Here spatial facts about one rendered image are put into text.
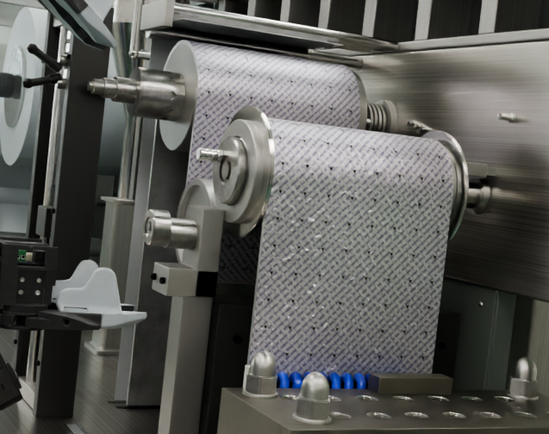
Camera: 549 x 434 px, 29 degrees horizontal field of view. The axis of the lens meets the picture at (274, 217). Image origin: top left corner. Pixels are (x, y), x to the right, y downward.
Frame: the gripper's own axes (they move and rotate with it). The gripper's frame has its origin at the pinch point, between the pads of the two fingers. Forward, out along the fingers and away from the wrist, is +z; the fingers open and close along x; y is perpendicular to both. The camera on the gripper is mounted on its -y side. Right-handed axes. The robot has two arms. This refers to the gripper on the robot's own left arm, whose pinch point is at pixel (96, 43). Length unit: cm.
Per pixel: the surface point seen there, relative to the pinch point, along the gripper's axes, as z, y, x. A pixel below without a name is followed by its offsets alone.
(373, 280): 39.0, 3.5, -7.7
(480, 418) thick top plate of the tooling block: 50, -2, -24
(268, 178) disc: 21.2, 1.9, -8.6
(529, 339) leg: 71, 19, 6
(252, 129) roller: 17.4, 5.2, -4.7
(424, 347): 50, 3, -8
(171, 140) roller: 19.6, 4.5, 24.1
